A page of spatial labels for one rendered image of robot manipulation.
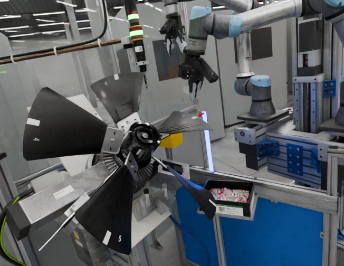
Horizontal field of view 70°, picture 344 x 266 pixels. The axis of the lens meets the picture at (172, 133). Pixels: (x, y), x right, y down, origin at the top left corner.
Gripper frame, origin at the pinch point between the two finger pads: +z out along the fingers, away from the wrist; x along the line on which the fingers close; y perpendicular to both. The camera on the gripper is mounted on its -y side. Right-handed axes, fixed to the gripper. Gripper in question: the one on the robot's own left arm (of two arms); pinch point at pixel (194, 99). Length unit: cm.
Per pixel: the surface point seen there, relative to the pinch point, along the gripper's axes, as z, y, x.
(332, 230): 39, -64, -13
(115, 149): 10.8, 3.6, 39.2
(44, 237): 83, 51, 53
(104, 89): -2.2, 26.8, 26.5
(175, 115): 9.7, 7.3, 2.2
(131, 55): -18.5, 11.1, 25.7
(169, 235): 143, 32, -37
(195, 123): 8.9, -4.2, 3.0
